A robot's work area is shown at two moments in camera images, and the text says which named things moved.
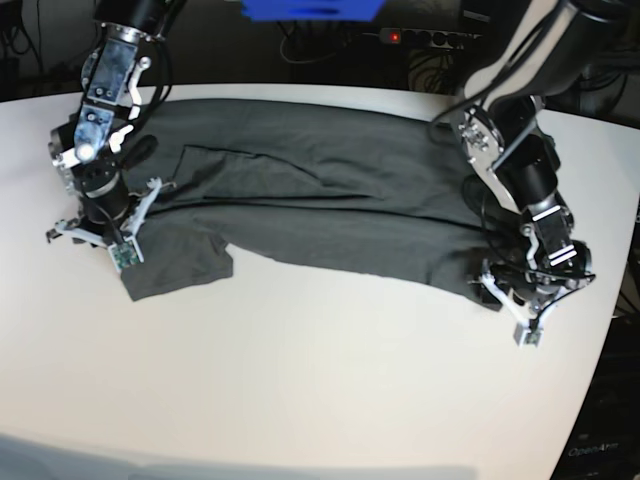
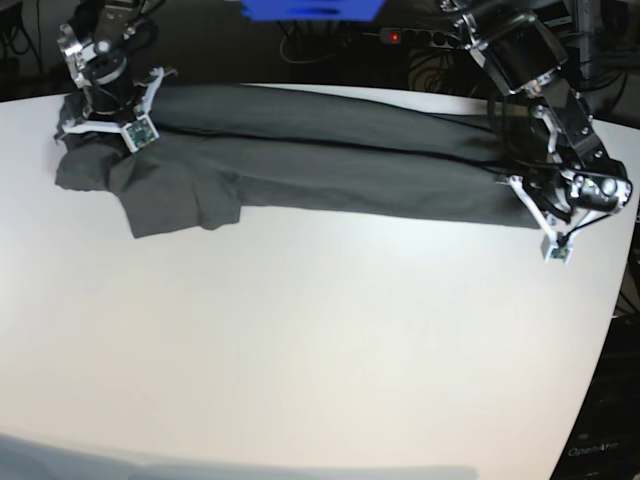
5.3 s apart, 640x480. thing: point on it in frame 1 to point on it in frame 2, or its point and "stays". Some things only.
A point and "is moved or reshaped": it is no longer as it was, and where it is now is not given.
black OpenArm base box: x=604 y=440 stays
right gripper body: x=529 y=291 to x=569 y=198
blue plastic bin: x=312 y=10 stays
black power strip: x=425 y=37 stays
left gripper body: x=108 y=212 to x=112 y=105
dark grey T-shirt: x=372 y=187 is moved or reshaped
